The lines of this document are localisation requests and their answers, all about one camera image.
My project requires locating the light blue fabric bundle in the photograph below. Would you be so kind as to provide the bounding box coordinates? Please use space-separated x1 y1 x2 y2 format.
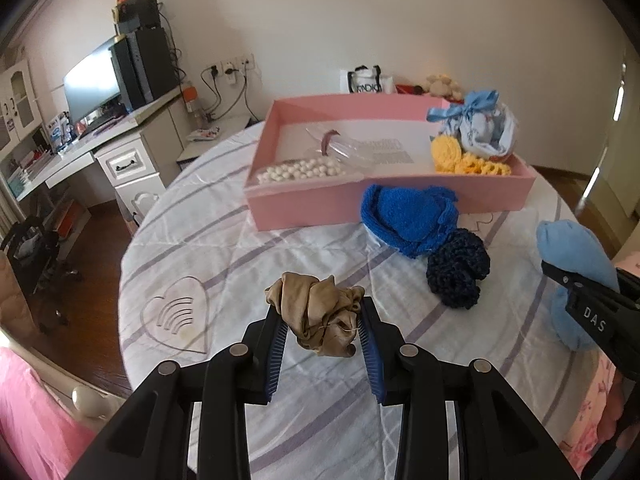
426 90 519 159

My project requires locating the clear heart-shaped acrylic plate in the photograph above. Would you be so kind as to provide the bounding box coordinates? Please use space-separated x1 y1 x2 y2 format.
140 276 211 356

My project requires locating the black power cable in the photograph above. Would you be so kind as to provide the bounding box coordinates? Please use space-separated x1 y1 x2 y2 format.
200 67 226 111
220 72 251 116

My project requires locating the blue and white box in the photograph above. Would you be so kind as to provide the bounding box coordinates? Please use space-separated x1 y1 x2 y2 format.
47 112 73 153

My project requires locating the white wall socket row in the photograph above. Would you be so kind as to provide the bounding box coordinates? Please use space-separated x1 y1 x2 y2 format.
202 53 257 78

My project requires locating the white tote bag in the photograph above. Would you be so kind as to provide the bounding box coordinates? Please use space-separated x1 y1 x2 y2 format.
339 66 396 96

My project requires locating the yellow crocheted piece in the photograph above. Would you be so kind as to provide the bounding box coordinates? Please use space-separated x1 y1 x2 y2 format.
430 135 513 177

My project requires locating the white pearl bead string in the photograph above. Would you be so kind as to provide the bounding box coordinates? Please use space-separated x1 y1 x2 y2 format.
256 156 351 184

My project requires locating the light blue plush pouch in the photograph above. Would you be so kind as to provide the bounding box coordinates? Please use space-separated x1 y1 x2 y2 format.
536 220 623 353

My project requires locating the plain pink cloth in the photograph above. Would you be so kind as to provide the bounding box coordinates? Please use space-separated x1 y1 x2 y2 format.
0 347 108 480

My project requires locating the clear plastic hair clip pack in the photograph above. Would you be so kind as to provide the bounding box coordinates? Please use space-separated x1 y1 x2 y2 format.
305 127 376 173

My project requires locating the pink cardboard box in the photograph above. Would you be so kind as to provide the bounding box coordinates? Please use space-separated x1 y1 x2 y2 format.
243 94 541 232

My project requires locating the black speaker box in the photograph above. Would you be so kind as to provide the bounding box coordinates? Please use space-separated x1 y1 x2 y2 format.
112 0 162 36

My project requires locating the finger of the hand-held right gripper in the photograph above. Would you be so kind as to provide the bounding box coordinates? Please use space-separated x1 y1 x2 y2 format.
541 259 581 293

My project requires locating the cream plush toy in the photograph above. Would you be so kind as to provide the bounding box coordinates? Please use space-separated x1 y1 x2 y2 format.
425 74 466 101

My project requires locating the stack of books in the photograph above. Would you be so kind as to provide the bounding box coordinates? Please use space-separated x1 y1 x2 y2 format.
0 150 56 196

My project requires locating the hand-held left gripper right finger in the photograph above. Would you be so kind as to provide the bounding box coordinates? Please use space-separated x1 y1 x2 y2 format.
357 297 583 480

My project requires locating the black computer tower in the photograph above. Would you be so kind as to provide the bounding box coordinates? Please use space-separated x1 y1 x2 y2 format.
109 27 180 111

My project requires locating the cream rounded post knob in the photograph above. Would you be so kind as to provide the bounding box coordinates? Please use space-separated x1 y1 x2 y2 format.
70 385 108 418

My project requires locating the brown satin scrunchie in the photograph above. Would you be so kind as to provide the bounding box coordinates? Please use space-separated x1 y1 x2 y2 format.
264 271 367 359

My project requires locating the navy crocheted scrunchie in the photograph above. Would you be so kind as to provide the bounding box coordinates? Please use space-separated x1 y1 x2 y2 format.
426 228 491 309

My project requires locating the white desk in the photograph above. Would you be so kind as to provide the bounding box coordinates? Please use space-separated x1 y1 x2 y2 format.
17 87 193 221

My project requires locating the blue crochet scrunchie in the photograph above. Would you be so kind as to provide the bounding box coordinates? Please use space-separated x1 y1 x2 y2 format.
361 183 460 259

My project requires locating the black computer monitor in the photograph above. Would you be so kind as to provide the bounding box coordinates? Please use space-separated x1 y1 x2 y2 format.
62 35 123 126

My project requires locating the black office chair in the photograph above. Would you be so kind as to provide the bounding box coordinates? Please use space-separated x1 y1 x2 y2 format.
0 216 83 331

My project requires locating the white glass-door cabinet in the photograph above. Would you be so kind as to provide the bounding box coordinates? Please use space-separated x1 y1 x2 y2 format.
0 55 38 153

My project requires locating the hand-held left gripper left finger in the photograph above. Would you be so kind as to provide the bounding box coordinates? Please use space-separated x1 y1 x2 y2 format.
65 305 291 480

